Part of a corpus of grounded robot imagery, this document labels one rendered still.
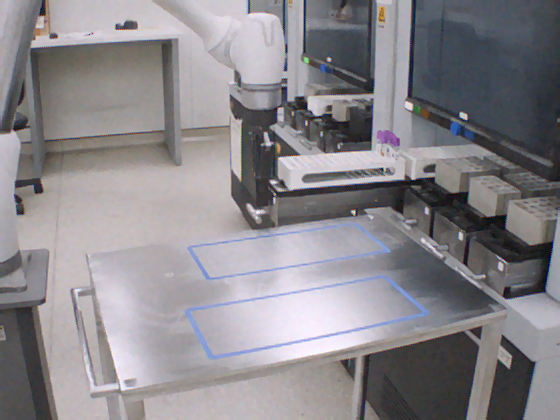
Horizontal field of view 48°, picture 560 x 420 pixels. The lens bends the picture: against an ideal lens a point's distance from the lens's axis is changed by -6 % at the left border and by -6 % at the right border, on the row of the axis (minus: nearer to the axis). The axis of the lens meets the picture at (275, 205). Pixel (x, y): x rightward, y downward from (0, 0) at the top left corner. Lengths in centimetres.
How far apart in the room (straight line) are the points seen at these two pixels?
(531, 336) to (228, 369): 59
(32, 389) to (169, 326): 61
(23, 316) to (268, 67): 75
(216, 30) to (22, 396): 94
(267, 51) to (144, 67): 359
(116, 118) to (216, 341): 419
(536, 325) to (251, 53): 80
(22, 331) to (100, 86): 370
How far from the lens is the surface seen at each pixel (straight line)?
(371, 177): 162
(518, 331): 127
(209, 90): 511
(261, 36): 145
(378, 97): 194
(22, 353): 148
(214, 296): 107
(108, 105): 504
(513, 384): 132
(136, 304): 106
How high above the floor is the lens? 132
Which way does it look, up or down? 20 degrees down
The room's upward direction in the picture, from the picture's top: straight up
